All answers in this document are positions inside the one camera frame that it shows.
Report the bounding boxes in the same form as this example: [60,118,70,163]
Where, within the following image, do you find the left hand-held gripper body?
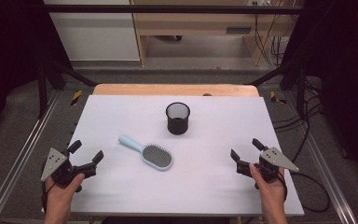
[40,147,98,193]

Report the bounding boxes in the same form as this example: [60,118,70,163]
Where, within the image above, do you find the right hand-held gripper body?
[236,147,300,190]

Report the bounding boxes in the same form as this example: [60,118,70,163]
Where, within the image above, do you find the light blue hairbrush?
[117,133,174,172]

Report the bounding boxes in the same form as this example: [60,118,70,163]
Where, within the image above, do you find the black mesh pen holder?
[165,102,191,136]

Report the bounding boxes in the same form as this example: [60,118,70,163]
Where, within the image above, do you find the person's left hand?
[45,173,86,206]

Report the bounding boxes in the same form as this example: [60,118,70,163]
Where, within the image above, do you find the person's right hand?
[249,163,287,204]

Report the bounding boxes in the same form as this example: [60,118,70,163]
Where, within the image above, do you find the white table cover sheet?
[41,94,306,217]

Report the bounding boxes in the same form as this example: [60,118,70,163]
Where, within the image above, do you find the wooden table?
[92,83,260,98]

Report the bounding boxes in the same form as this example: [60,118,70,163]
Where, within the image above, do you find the white cabinet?
[43,0,142,63]

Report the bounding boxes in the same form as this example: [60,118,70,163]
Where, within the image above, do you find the black curtain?
[0,0,74,138]
[281,0,358,181]

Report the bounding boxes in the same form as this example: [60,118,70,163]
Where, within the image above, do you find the wooden cabinet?
[130,0,306,68]

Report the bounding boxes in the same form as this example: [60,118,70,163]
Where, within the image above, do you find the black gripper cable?
[279,171,331,214]
[40,167,57,214]

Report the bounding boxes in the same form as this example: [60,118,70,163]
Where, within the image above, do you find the aluminium floor rail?
[0,90,62,224]
[283,91,358,224]

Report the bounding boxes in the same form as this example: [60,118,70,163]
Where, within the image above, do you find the black floor cables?
[273,77,324,162]

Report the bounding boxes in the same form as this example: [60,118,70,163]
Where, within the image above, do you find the black frame strut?
[246,59,307,118]
[36,59,99,119]

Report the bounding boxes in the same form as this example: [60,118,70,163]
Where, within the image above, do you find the hanging cable bundle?
[253,0,293,68]

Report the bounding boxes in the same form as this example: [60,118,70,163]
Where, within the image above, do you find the black frame crossbar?
[21,3,324,15]

